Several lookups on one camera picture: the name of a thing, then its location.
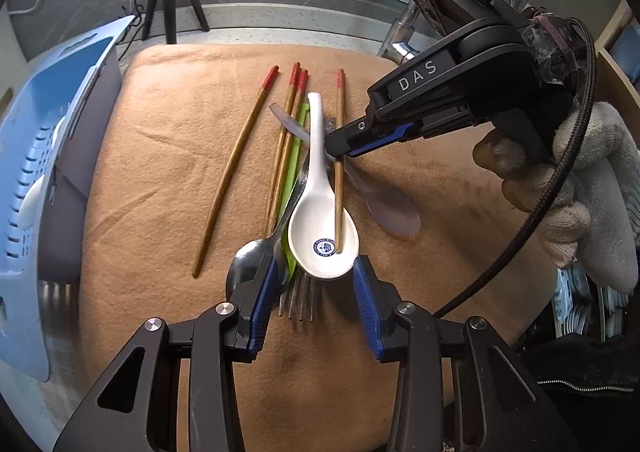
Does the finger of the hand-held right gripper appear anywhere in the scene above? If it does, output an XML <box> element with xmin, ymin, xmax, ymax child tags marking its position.
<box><xmin>322</xmin><ymin>115</ymin><xmax>416</xmax><ymax>164</ymax></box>

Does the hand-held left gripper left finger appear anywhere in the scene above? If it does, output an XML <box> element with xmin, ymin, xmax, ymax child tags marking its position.
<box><xmin>52</xmin><ymin>256</ymin><xmax>280</xmax><ymax>452</ymax></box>

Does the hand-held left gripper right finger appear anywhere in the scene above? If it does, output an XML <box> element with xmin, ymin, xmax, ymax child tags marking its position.
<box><xmin>352</xmin><ymin>255</ymin><xmax>581</xmax><ymax>452</ymax></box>

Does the metal spoon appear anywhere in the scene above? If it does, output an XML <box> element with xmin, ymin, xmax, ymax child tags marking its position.
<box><xmin>226</xmin><ymin>152</ymin><xmax>313</xmax><ymax>303</ymax></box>

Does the green plastic utensil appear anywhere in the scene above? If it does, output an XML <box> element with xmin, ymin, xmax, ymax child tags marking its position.
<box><xmin>276</xmin><ymin>102</ymin><xmax>312</xmax><ymax>280</ymax></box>

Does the red-tipped wooden chopstick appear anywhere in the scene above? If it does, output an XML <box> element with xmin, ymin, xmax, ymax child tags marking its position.
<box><xmin>334</xmin><ymin>68</ymin><xmax>347</xmax><ymax>254</ymax></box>
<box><xmin>192</xmin><ymin>65</ymin><xmax>280</xmax><ymax>279</ymax></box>
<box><xmin>263</xmin><ymin>61</ymin><xmax>301</xmax><ymax>238</ymax></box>
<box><xmin>270</xmin><ymin>68</ymin><xmax>309</xmax><ymax>238</ymax></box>

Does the translucent plastic spoon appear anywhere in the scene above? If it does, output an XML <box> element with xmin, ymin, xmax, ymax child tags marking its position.
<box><xmin>269</xmin><ymin>103</ymin><xmax>422</xmax><ymax>236</ymax></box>

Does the white ceramic soup spoon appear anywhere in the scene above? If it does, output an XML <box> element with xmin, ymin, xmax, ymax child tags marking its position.
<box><xmin>287</xmin><ymin>92</ymin><xmax>360</xmax><ymax>280</ymax></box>

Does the light blue plastic utensil basket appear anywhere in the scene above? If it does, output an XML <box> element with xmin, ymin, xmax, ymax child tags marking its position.
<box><xmin>0</xmin><ymin>15</ymin><xmax>137</xmax><ymax>383</ymax></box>

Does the person's right hand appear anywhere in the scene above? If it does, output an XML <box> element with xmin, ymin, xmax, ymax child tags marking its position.
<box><xmin>472</xmin><ymin>100</ymin><xmax>640</xmax><ymax>296</ymax></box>

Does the wooden shelf board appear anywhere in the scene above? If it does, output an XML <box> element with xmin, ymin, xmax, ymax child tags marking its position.
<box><xmin>597</xmin><ymin>0</ymin><xmax>640</xmax><ymax>133</ymax></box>

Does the brown cloth mat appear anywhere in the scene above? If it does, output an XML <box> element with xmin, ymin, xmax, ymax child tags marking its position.
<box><xmin>80</xmin><ymin>43</ymin><xmax>561</xmax><ymax>452</ymax></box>

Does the stack of white dishes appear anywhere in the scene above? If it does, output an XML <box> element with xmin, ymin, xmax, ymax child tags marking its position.
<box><xmin>555</xmin><ymin>267</ymin><xmax>631</xmax><ymax>338</ymax></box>

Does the person's black clothing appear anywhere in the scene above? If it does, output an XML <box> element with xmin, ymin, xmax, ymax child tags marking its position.
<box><xmin>520</xmin><ymin>332</ymin><xmax>640</xmax><ymax>452</ymax></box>

